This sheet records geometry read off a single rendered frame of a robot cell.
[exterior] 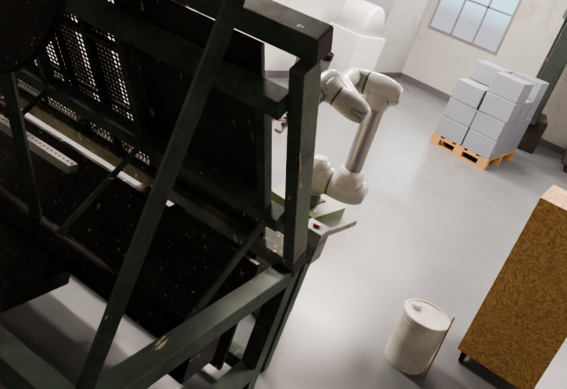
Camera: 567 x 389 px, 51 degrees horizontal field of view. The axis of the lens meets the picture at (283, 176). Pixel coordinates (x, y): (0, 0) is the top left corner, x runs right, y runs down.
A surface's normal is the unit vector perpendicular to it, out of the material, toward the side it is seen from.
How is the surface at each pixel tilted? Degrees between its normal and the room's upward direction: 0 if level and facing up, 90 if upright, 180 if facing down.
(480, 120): 90
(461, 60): 90
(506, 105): 90
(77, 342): 0
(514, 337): 90
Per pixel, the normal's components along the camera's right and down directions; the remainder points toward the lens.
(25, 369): 0.31, -0.87
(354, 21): -0.58, -0.05
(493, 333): -0.55, 0.16
